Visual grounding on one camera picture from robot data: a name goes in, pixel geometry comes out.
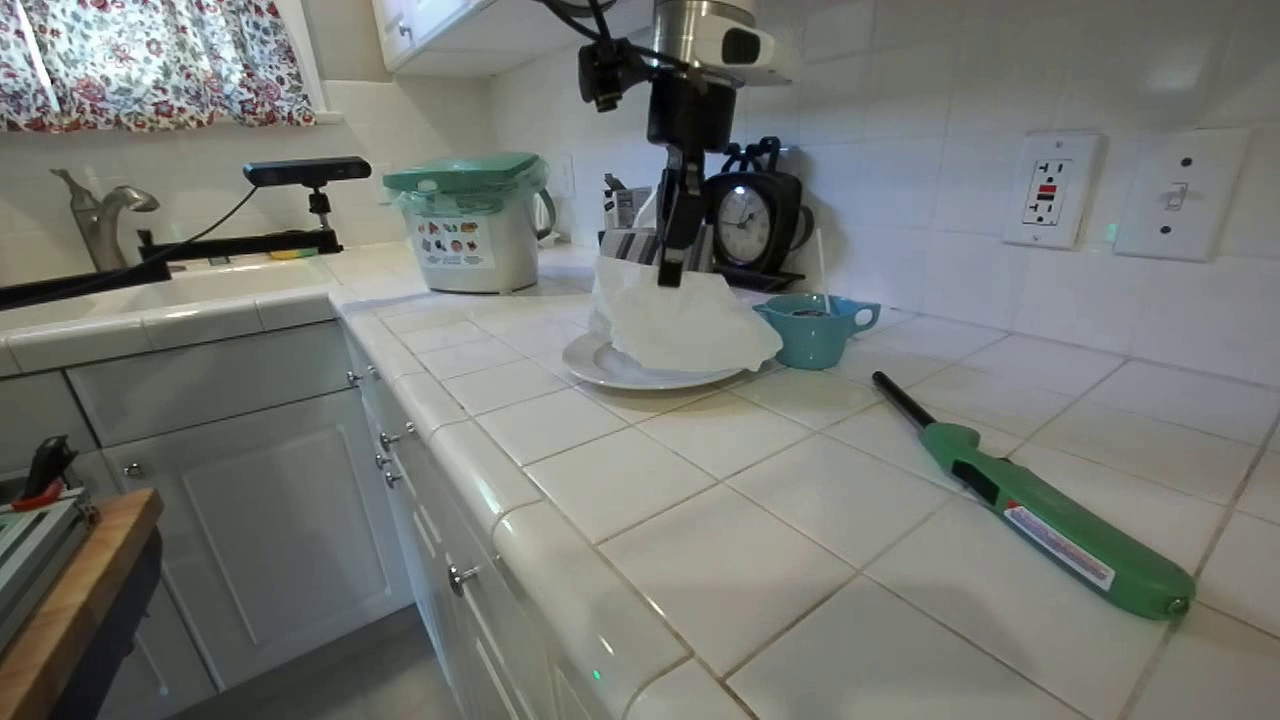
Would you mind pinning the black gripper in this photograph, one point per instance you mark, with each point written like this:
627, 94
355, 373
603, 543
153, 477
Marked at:
689, 114

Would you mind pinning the white tissue paper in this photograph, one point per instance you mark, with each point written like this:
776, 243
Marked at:
698, 324

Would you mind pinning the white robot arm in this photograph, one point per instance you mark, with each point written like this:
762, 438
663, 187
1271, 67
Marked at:
666, 60

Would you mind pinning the utensil holder behind plate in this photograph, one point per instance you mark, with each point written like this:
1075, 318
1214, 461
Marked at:
631, 221

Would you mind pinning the white ceramic plate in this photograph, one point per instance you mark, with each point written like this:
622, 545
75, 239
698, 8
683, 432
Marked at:
596, 366

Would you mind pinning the black table clock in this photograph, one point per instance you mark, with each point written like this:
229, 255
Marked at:
756, 219

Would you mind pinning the teal measuring cup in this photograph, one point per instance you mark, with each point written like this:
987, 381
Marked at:
817, 331

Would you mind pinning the white bin green lid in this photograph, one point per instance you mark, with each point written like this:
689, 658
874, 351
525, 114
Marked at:
473, 221

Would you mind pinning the white power outlet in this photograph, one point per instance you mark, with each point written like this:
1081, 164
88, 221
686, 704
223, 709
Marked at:
1051, 188

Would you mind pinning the green long lighter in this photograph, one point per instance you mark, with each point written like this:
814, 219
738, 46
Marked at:
1075, 537

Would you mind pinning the white cabinet door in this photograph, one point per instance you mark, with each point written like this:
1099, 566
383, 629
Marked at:
278, 534

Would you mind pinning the silver sink faucet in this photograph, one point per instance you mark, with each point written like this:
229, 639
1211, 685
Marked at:
98, 219

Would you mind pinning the floral curtain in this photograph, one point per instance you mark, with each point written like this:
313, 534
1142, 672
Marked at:
149, 67

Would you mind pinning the wooden side table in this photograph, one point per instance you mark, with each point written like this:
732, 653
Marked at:
75, 643

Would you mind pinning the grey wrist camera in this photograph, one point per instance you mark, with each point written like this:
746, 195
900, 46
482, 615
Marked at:
742, 46

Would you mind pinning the white light switch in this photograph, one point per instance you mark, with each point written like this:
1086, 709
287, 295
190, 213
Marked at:
1181, 195

